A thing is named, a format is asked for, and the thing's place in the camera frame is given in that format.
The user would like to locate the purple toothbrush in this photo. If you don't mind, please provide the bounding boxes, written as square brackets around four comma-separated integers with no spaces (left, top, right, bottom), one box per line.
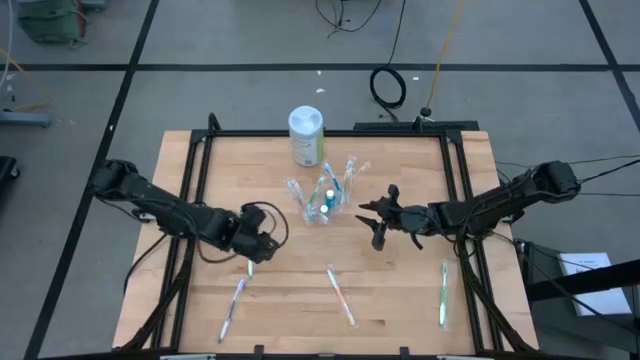
[217,277,248,345]

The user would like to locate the looped black floor cable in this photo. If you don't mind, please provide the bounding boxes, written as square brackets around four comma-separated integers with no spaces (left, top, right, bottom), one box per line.
[314,0,384,39]

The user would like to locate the dark grey side table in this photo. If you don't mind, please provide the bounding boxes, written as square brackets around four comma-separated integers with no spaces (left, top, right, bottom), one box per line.
[519,239,640,360]

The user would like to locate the white wipes canister green label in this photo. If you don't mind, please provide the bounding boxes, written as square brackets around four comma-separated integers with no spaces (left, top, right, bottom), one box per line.
[287,104,326,168]

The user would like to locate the clear plastic holder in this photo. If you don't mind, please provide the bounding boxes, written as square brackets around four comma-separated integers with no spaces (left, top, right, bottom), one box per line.
[297,182,351,226]

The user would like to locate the thin black floor cable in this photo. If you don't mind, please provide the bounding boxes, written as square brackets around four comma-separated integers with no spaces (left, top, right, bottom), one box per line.
[574,169,640,199]

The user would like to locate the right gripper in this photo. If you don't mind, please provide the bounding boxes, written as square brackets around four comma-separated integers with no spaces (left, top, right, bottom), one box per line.
[355,184,444,237]

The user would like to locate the yellow hanging cable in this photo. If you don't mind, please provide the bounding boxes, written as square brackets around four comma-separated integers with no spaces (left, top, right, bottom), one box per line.
[423,0,467,117]

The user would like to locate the green bag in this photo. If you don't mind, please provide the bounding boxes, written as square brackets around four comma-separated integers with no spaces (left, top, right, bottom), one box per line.
[17,0,87,50]

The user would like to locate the grey flat base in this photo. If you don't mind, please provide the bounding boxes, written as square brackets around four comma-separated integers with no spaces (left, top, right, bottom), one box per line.
[0,110,52,128]

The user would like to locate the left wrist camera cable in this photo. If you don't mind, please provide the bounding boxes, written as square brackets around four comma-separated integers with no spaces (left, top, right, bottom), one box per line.
[197,201,291,265]

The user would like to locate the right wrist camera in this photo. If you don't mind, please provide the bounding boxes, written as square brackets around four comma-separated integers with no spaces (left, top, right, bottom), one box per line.
[371,222,389,252]

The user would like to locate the white paper booklet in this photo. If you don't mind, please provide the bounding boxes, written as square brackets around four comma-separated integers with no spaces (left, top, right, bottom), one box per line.
[558,252,633,318]

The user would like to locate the yellow floor cable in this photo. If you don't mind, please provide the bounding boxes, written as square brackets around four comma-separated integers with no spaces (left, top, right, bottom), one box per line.
[0,48,51,112]

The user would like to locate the blue toothbrush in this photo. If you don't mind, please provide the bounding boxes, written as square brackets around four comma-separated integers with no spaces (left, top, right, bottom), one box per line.
[323,162,344,194]

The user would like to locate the black beam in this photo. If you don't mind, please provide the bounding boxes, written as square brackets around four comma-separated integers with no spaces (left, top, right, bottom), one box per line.
[524,258,640,302]

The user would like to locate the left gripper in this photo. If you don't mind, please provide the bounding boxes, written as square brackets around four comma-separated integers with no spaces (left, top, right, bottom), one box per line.
[226,204,281,265]

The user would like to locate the white cable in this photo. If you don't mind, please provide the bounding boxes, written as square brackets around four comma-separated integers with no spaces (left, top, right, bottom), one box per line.
[0,0,15,87]

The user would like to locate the black floor object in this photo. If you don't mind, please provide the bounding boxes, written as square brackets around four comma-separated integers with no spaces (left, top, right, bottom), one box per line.
[0,155,22,201]

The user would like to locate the coiled black cable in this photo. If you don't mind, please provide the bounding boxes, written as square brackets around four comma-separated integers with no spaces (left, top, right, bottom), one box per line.
[369,0,408,111]

